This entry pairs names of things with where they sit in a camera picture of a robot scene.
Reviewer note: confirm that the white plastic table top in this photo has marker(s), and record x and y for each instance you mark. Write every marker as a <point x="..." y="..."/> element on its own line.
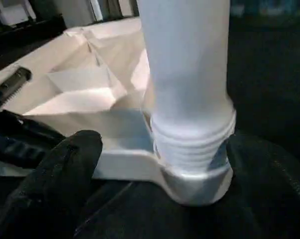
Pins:
<point x="77" y="82"/>

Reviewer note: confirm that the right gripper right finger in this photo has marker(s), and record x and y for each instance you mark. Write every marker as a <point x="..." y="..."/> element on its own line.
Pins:
<point x="269" y="199"/>

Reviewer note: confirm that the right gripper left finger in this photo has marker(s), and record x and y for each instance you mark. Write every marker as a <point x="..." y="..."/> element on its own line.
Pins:
<point x="52" y="186"/>

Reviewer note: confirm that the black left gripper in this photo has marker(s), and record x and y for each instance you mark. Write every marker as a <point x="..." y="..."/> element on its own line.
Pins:
<point x="13" y="82"/>

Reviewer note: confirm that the white plastic table leg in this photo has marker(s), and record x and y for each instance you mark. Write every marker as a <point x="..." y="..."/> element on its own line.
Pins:
<point x="189" y="62"/>

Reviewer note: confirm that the black work mat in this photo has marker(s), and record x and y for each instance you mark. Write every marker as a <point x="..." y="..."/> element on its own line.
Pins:
<point x="264" y="74"/>

